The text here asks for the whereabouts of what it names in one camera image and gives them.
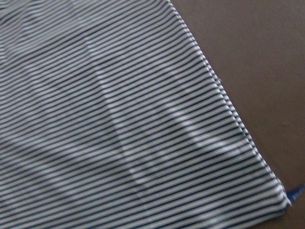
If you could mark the navy white striped polo shirt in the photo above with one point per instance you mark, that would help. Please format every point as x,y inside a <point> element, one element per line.
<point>112,118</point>

